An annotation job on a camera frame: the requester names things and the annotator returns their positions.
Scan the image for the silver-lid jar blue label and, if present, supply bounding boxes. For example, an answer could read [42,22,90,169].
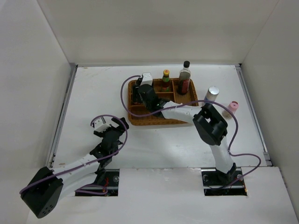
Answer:
[204,86,220,102]

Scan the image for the red sauce bottle green label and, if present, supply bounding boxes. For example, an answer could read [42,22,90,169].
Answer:
[161,70,170,92]

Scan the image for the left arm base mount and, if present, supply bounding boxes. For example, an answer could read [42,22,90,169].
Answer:
[75,169,120,197]

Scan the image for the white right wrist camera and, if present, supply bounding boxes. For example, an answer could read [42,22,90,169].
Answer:
[140,72,153,86]

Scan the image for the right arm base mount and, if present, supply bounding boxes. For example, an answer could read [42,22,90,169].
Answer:
[201,168,247,196]

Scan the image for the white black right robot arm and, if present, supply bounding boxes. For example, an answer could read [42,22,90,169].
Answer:
[133,84,236,185]

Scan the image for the tall soy sauce bottle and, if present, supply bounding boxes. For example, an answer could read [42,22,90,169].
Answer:
[177,61,191,95]

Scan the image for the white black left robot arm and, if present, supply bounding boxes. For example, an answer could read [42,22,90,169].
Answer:
[20,116,129,218]

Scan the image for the brown wicker divided tray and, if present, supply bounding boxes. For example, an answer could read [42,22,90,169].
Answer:
[127,78,198,126]

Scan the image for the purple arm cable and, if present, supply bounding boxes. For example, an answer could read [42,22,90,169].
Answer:
[19,114,130,196]
[121,74,262,189]

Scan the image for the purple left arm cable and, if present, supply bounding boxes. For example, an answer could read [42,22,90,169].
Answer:
[19,114,130,196]

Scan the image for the pink-lid spice jar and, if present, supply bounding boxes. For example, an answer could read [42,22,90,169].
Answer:
[222,101,239,119]

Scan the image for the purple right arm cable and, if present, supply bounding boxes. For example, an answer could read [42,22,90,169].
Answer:
[121,74,262,189]

